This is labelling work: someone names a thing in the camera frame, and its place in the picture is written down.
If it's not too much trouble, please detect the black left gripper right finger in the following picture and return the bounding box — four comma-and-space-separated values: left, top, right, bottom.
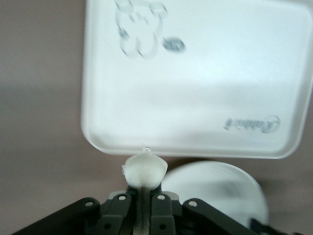
146, 185, 287, 235

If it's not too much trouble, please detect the white tray with bear print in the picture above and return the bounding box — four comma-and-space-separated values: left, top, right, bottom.
80, 0, 313, 160

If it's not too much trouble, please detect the small white bun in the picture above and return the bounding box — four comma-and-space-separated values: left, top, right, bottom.
121, 144, 168, 189

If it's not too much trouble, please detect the round cream plate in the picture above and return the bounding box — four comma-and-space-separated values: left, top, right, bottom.
162, 160, 269, 230

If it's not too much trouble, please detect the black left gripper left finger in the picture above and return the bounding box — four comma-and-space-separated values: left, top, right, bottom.
12, 185, 138, 235

